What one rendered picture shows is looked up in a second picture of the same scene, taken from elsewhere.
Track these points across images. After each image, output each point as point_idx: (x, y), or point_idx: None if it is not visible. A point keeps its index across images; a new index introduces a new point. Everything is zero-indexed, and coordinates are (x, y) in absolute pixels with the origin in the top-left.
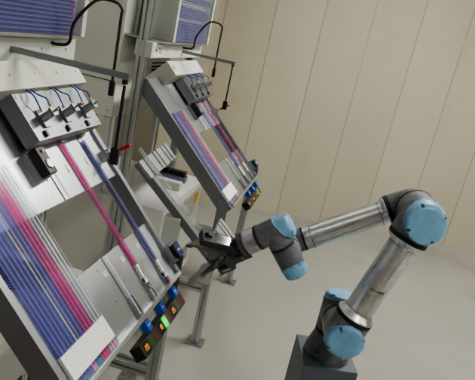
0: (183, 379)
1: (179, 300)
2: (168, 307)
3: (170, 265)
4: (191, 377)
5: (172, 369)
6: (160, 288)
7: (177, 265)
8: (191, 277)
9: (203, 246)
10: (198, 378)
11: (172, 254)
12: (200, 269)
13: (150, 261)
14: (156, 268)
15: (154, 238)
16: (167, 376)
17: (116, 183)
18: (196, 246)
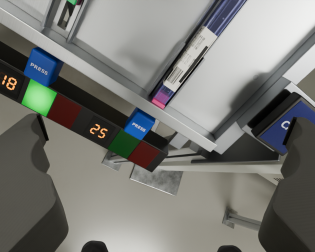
0: (182, 202)
1: (141, 151)
2: (94, 112)
3: (231, 117)
4: (185, 210)
5: (193, 192)
6: (120, 72)
7: (250, 150)
8: (28, 123)
9: (289, 218)
10: (185, 217)
11: (262, 107)
12: (19, 170)
13: (199, 12)
14: (180, 45)
15: (313, 34)
16: (185, 188)
17: None
18: (287, 166)
